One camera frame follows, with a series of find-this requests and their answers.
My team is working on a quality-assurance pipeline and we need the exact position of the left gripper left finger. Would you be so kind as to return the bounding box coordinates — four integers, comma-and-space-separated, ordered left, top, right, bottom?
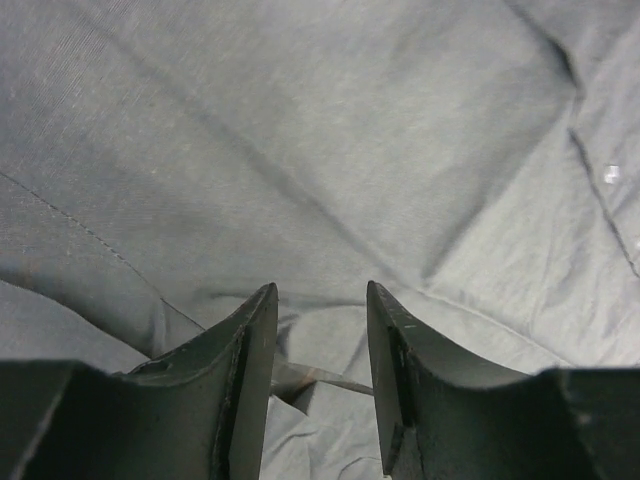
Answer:
1, 284, 278, 479

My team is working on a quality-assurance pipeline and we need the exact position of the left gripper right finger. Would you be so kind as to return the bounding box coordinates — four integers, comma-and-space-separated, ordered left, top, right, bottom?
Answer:
367, 282, 639, 480

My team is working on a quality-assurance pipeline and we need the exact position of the grey button shirt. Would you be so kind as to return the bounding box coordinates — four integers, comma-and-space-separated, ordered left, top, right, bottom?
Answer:
1, 1, 639, 479

